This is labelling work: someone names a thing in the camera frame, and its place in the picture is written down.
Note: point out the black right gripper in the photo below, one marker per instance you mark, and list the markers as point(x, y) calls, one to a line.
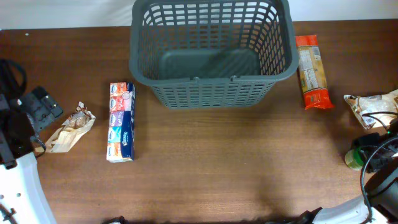
point(362, 141)

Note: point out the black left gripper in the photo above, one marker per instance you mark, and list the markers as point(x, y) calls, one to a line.
point(45, 107)

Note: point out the green lid spice jar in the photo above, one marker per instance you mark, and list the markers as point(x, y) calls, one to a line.
point(353, 159)

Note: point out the beige clear snack bag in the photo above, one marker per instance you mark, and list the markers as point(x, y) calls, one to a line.
point(373, 111)

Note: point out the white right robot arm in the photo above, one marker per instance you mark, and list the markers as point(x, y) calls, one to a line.
point(376, 204)

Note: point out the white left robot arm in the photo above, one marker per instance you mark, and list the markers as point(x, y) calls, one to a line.
point(22, 196)

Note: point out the crumpled brown snack bag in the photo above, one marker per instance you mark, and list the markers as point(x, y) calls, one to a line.
point(76, 125)

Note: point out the red brown biscuit packet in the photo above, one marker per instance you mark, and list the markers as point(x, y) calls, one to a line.
point(312, 74)

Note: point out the blue Kleenex tissue multipack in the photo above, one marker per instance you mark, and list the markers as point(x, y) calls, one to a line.
point(121, 122)

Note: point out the grey plastic lattice basket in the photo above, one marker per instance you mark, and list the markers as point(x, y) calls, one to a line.
point(211, 54)

